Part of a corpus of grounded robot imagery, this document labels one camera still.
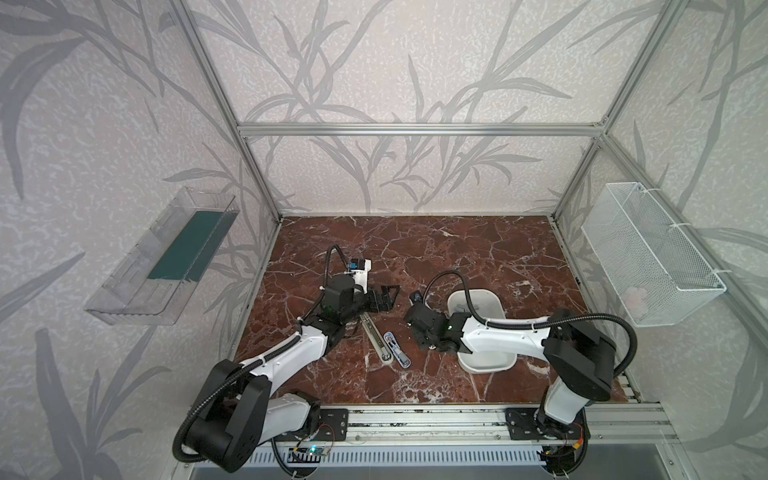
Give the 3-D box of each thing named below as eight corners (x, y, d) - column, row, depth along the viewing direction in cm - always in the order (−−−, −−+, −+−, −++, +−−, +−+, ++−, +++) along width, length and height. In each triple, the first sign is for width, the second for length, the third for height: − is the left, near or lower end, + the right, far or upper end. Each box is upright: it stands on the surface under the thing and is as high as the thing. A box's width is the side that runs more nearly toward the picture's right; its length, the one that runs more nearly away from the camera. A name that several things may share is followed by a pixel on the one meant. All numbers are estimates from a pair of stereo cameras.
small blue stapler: (403, 370, 84) (403, 367, 82) (382, 338, 90) (381, 335, 88) (412, 364, 86) (412, 361, 83) (390, 333, 92) (390, 329, 89)
